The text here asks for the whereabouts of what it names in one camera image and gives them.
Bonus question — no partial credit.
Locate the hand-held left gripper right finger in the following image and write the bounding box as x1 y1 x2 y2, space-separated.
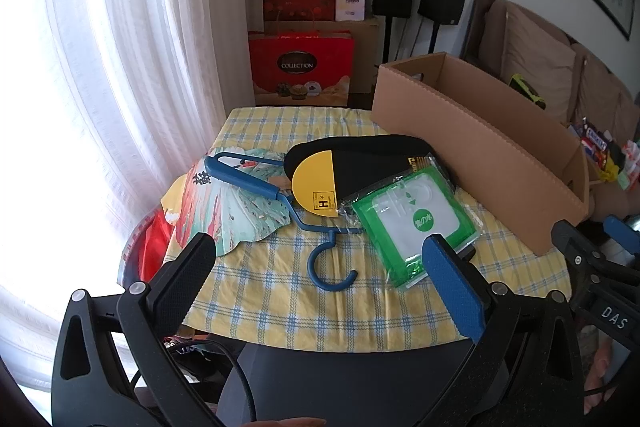
415 234 588 427

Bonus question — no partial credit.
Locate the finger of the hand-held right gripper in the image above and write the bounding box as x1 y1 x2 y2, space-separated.
602 216 640 265
550 219 640 303

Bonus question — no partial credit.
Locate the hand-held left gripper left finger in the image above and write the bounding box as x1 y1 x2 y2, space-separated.
50 232 226 427

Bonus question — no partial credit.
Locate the colourful paper fan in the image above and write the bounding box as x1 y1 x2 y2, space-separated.
170 159 296 258

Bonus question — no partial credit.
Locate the green white plastic packet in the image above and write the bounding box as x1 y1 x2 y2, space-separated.
337 157 483 292

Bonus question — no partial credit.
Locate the blue clothes hanger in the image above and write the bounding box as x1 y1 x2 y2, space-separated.
204 152 361 292

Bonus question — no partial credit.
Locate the black yellow shoe insole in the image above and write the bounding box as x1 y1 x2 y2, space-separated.
284 134 435 219

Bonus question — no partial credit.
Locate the long cardboard box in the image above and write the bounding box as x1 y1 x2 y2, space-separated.
371 52 591 258

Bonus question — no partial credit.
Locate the person's right hand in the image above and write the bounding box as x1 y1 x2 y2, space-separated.
582 337 626 413

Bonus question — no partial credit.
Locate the person's left hand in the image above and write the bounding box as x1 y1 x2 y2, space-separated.
255 417 327 427

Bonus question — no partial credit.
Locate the red plastic bag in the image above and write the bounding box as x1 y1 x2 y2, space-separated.
122 207 176 293

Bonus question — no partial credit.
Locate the pile of snack packets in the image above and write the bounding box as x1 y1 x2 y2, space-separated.
575 119 640 192

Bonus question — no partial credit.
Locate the yellow blue checked tablecloth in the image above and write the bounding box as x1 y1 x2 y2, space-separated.
162 106 571 354

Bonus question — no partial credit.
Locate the brown sofa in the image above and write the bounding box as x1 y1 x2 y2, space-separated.
460 0 640 228

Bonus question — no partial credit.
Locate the green black device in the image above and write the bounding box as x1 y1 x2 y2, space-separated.
509 74 548 110

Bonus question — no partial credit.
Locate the beige sofa cushion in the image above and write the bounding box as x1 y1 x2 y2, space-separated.
500 1 577 122

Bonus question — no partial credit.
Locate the dark low cabinet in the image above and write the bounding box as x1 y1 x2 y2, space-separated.
255 92 376 110

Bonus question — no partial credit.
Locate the white sheer curtain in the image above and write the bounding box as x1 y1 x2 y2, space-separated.
0 0 261 408

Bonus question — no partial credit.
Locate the red Collection gift box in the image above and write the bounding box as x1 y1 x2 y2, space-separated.
248 31 356 108

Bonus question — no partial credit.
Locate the brown storage carton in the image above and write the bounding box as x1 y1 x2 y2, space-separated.
265 18 379 95

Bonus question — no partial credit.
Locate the black cable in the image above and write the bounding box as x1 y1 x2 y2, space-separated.
165 342 256 427

